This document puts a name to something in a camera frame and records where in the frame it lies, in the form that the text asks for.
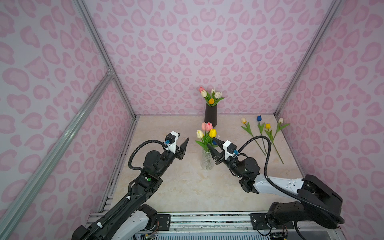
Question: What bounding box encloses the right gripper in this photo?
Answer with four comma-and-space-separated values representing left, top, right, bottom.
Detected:
207, 138, 246, 179

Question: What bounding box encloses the clear plastic cup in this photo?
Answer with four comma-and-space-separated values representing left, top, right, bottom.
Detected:
201, 150, 215, 171

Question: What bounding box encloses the dark grey vase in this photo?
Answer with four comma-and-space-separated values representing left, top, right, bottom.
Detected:
204, 104, 218, 128

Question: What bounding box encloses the blue tulip back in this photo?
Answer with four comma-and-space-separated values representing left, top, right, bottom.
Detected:
257, 116, 267, 153

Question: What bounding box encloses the small yellow tulip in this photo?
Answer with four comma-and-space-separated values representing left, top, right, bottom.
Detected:
265, 122, 284, 164

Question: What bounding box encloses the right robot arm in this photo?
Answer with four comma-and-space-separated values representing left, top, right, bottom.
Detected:
208, 136, 345, 230

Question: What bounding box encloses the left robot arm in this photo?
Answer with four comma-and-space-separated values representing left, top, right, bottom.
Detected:
72, 132, 189, 240

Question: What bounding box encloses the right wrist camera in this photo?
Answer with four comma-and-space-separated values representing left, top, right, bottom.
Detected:
222, 140, 239, 160

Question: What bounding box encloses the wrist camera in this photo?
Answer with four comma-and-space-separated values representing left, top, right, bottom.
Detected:
165, 131, 180, 154
222, 140, 239, 160

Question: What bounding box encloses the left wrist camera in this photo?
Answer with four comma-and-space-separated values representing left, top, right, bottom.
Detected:
165, 131, 180, 154

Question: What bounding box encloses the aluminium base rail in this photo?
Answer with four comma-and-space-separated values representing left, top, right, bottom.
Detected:
86, 211, 343, 240

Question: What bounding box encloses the aluminium corner post right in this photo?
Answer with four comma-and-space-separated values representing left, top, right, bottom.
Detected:
274, 0, 345, 119

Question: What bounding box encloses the aluminium frame left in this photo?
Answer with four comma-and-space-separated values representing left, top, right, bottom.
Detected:
1, 1, 132, 240

